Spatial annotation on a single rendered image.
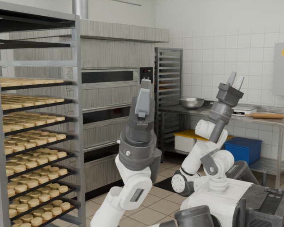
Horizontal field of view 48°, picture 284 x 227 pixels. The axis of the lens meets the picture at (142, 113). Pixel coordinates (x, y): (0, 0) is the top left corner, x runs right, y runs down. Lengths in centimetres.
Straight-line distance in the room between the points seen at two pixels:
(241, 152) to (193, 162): 317
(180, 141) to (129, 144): 428
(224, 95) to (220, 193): 44
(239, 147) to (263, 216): 360
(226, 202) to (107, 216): 34
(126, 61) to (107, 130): 88
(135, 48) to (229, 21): 175
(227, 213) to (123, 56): 318
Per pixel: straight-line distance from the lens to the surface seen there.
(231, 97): 133
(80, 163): 167
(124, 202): 83
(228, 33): 522
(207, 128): 132
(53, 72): 346
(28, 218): 165
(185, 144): 497
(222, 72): 525
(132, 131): 72
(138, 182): 79
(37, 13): 144
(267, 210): 99
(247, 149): 450
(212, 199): 100
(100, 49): 369
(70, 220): 183
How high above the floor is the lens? 160
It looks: 9 degrees down
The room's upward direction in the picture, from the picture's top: straight up
